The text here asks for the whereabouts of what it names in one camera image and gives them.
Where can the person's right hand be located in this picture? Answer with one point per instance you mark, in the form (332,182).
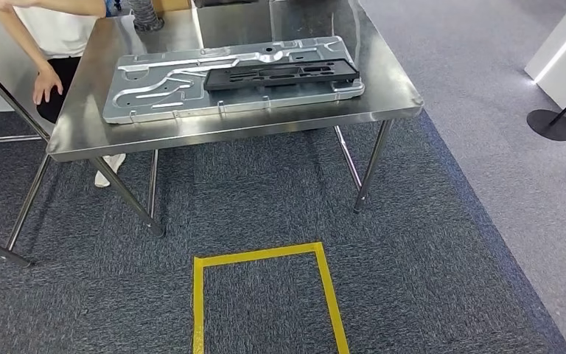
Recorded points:
(47,83)

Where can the black plastic plate bracket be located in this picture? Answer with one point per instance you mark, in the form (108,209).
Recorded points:
(278,75)

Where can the person's right forearm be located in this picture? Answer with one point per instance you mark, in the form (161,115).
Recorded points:
(24,41)

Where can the person's left forearm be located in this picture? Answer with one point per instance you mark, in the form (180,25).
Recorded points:
(58,6)

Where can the steel workbench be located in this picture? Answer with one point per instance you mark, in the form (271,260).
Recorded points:
(214,127)

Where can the small steel table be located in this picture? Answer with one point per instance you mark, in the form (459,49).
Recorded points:
(14,102)

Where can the person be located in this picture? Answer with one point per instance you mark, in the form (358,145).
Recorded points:
(63,34)

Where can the stamped grey metal panel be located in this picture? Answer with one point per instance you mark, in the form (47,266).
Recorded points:
(166,105)

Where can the grey case with yellow label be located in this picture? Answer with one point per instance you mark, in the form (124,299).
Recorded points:
(224,3)

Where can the yellow floor tape square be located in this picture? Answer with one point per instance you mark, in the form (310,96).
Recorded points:
(198,303)

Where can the black stanchion post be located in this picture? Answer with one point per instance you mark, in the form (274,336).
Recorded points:
(551,126)

